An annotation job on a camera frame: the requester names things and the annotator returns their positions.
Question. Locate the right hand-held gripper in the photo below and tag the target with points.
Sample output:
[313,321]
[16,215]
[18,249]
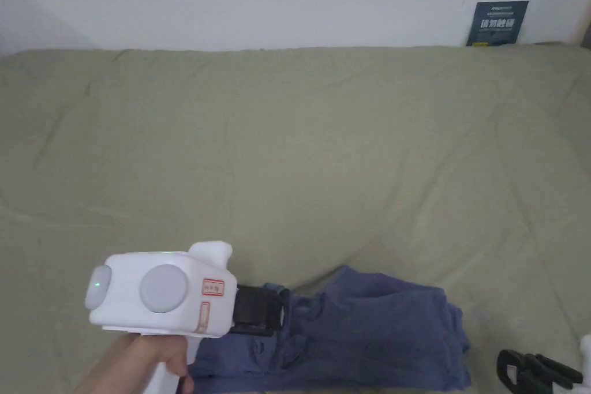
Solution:
[586,361]

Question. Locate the dark blue shirt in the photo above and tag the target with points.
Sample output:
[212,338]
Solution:
[360,334]

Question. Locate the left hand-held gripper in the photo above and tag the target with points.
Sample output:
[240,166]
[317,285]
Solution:
[161,292]

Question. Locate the dark blue sign card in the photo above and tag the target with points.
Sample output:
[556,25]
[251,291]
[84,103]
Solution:
[497,22]

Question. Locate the bed with pale green sheet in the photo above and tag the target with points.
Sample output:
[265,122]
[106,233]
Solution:
[286,145]

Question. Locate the person's left hand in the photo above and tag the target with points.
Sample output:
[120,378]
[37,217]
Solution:
[124,368]

